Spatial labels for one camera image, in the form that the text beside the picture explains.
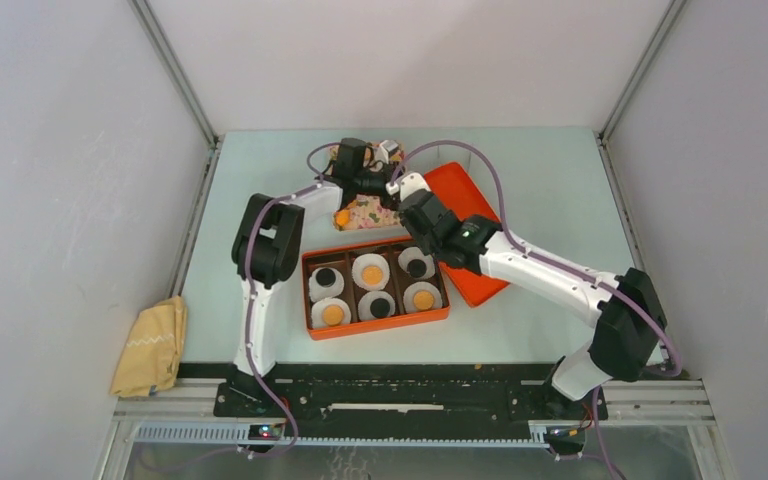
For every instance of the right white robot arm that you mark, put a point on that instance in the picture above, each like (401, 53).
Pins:
(622, 310)

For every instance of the orange tin box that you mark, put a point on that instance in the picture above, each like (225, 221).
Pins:
(341, 258)

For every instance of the round orange cookie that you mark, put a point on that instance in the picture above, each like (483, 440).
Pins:
(423, 300)
(333, 315)
(372, 275)

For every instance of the white paper cup back-middle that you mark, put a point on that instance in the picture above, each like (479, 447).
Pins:
(364, 260)

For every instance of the white paper cup back-left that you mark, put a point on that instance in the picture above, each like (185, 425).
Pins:
(318, 293)

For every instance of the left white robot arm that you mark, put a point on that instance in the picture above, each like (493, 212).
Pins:
(266, 248)

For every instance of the white paper cup front-right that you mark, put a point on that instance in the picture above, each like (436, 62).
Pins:
(421, 285)

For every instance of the tan cloth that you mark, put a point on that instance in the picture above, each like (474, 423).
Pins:
(151, 357)

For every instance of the orange tin lid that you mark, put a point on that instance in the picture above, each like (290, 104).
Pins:
(455, 188)

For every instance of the black cookie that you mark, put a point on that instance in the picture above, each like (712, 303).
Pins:
(380, 308)
(325, 277)
(417, 268)

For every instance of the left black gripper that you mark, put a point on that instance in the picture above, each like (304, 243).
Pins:
(387, 178)

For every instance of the white paper cup front-middle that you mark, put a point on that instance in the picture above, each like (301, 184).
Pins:
(363, 308)

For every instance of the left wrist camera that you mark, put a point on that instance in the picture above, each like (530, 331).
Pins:
(386, 150)

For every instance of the white paper cup back-right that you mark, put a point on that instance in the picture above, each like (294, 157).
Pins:
(415, 252)

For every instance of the floral tray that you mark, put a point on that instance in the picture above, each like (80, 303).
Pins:
(368, 212)

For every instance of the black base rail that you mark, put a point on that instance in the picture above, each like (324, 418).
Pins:
(446, 402)

